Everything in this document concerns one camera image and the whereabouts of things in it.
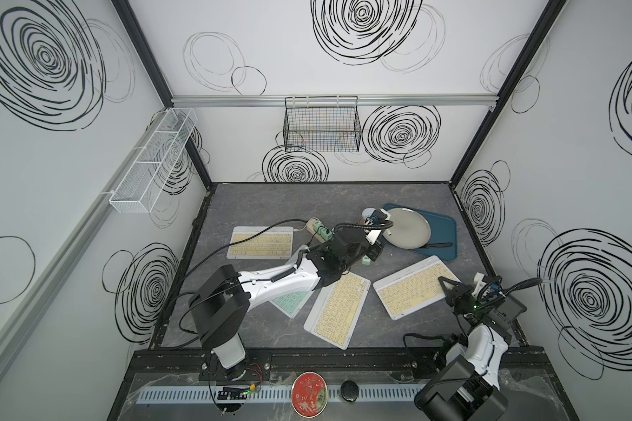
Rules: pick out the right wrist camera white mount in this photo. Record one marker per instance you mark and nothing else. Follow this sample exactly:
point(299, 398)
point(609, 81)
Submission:
point(485, 284)

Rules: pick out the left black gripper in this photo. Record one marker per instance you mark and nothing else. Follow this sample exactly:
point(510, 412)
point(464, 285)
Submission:
point(374, 249)

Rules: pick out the black round knob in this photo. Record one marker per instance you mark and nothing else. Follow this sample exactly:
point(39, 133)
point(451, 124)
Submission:
point(349, 391)

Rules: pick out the black wire basket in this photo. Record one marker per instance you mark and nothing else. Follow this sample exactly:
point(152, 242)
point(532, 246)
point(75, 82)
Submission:
point(323, 124)

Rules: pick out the grey round plate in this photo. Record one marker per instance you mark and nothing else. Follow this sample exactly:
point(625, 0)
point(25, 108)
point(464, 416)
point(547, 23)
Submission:
point(410, 229)

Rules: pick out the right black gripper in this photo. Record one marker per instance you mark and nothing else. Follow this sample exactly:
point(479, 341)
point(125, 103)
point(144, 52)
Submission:
point(456, 295)

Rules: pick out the black utensil on tray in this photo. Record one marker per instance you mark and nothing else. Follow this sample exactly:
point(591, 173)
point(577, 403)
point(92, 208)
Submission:
point(436, 245)

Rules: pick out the mint green wireless keyboard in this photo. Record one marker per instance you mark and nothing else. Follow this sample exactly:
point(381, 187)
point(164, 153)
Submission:
point(291, 304)

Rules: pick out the teal tray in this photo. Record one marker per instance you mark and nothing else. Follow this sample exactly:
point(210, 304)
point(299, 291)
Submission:
point(443, 230)

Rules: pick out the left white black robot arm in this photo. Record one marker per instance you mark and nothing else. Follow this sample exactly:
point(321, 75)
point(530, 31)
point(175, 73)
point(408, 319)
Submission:
point(221, 304)

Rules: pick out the far left yellow keyboard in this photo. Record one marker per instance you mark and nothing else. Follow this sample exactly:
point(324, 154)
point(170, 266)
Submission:
point(274, 244)

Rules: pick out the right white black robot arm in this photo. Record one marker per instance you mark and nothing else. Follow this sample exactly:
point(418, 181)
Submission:
point(467, 387)

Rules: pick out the yellow wireless keyboard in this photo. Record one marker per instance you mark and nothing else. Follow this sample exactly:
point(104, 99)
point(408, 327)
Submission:
point(413, 288)
point(335, 313)

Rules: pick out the cream power strip red sockets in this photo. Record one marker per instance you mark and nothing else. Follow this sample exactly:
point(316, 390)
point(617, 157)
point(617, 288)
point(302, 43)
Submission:
point(318, 230)

